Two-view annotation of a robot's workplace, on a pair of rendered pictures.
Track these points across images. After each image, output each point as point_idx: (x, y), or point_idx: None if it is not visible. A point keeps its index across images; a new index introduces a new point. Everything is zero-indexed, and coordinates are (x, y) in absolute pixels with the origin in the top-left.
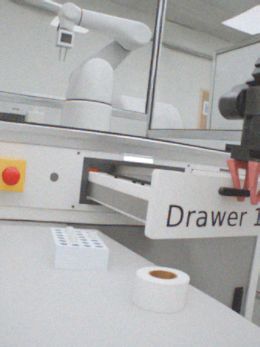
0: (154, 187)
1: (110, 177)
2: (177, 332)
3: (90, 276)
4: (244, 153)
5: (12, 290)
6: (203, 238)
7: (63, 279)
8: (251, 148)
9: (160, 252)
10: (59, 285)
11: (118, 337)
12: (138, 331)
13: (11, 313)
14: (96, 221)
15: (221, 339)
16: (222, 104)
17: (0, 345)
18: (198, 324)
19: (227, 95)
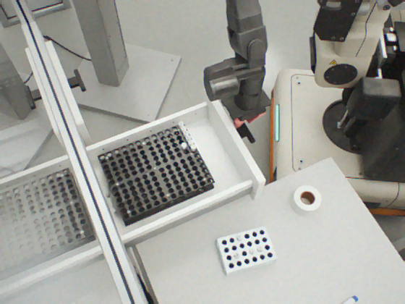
0: (262, 186)
1: (171, 218)
2: (334, 199)
3: (278, 239)
4: (255, 114)
5: (320, 277)
6: None
7: (291, 255)
8: (261, 108)
9: None
10: (301, 255)
11: (346, 223)
12: (339, 215)
13: (344, 270)
14: None
15: (333, 182)
16: (219, 98)
17: (366, 266)
18: (323, 189)
19: (223, 90)
